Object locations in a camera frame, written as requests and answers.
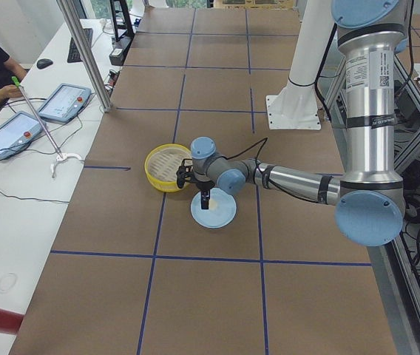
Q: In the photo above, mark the black computer mouse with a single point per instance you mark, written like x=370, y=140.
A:
x=43, y=63

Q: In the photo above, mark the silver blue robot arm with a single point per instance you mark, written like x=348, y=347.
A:
x=368, y=198

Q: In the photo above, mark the aluminium frame post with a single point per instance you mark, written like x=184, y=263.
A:
x=77, y=32

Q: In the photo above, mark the white steamed bun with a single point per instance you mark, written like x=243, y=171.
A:
x=213, y=204

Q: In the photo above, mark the teach pendant tablet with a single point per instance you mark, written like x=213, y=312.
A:
x=64, y=103
x=17, y=133

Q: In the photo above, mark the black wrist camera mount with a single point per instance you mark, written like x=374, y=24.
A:
x=184, y=174

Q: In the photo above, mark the near teach pendant tablet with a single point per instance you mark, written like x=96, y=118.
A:
x=17, y=133

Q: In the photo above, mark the far teach pendant tablet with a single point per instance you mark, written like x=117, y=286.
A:
x=64, y=103

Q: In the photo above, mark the yellow bamboo steamer basket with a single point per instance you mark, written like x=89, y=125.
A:
x=161, y=166

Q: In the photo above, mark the black box device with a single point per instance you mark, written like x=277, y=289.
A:
x=119, y=51

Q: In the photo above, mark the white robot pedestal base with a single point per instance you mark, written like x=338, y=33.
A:
x=295, y=107

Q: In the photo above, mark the light blue plate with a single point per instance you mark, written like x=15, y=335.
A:
x=214, y=219

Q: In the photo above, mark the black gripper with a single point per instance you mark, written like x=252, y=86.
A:
x=204, y=186

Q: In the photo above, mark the metal reacher grabber stick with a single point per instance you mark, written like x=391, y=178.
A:
x=61, y=156

